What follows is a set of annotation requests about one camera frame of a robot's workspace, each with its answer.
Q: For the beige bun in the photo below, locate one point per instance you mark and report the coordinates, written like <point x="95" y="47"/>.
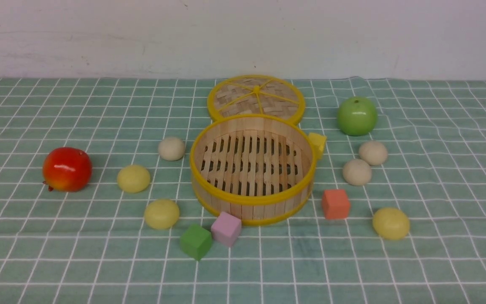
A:
<point x="172" y="149"/>
<point x="374" y="153"/>
<point x="357" y="172"/>

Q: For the yellow bun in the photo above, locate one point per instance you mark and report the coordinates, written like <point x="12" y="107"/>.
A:
<point x="133" y="178"/>
<point x="391" y="223"/>
<point x="161" y="214"/>

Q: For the bamboo steamer tray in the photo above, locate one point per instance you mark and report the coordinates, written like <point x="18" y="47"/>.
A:
<point x="257" y="168"/>

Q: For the woven bamboo steamer lid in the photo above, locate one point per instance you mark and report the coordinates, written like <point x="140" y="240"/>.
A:
<point x="256" y="94"/>

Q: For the yellow cube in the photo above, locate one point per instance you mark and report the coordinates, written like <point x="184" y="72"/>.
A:
<point x="319" y="142"/>

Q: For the pink cube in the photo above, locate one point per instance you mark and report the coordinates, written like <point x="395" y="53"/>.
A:
<point x="226" y="229"/>

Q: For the green cube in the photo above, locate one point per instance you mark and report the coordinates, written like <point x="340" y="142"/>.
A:
<point x="196" y="241"/>

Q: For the orange cube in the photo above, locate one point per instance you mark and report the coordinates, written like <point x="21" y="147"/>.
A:
<point x="335" y="204"/>

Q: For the green toy apple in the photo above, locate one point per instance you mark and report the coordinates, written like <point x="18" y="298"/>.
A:
<point x="357" y="116"/>

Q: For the green checkered tablecloth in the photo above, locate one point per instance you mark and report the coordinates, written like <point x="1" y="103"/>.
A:
<point x="94" y="247"/>

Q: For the red toy apple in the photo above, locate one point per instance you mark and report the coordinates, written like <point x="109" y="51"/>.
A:
<point x="67" y="169"/>

